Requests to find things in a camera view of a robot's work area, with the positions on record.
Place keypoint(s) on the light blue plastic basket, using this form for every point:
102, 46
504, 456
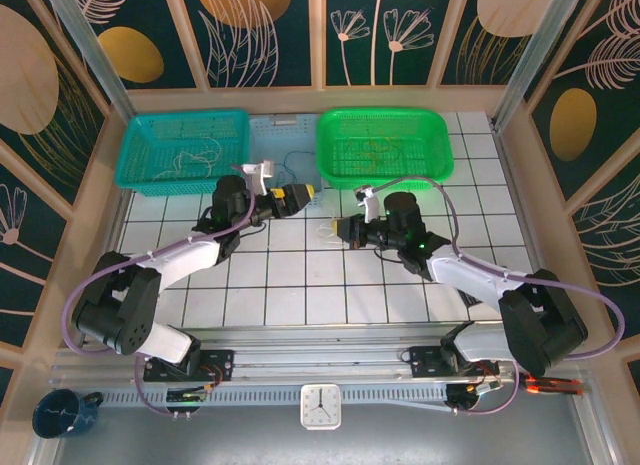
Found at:
300, 135

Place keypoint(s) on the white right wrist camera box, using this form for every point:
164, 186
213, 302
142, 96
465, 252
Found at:
369, 205

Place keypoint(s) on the green plastic basket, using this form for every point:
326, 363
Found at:
425, 155

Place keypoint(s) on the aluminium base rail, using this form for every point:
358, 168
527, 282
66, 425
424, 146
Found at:
320, 360

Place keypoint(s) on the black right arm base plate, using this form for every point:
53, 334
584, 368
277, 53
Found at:
425, 357

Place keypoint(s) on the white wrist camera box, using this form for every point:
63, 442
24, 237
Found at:
260, 175
369, 205

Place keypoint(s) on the teal plastic basket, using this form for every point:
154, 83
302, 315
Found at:
145, 155

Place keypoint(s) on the orange black pliers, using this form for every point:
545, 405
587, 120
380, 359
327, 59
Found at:
555, 385

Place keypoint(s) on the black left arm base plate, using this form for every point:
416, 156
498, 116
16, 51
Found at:
220, 360

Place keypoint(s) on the aluminium frame post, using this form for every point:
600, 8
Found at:
95, 55
530, 55

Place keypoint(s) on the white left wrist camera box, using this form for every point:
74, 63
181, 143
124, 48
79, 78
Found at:
260, 175

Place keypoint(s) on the white square clock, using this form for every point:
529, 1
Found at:
320, 405

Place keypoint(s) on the dark blue mug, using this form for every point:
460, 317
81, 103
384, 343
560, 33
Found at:
57, 415

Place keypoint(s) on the black controller board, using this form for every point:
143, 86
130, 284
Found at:
462, 397
185, 397

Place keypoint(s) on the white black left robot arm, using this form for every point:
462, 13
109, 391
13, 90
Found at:
190, 260

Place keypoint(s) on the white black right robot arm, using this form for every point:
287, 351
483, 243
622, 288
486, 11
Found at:
470, 277

